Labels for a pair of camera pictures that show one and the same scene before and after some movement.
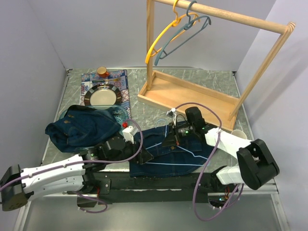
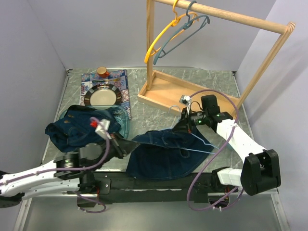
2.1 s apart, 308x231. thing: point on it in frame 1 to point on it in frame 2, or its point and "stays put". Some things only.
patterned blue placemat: (117, 78) stays put
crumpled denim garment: (82, 127) stays put
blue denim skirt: (185, 157) stays put
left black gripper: (143, 156) to (122, 146)
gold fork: (105, 80) stays put
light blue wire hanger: (165, 131) to (185, 148)
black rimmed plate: (102, 94) stays put
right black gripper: (173, 138) to (184, 125)
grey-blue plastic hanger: (185, 27) stays put
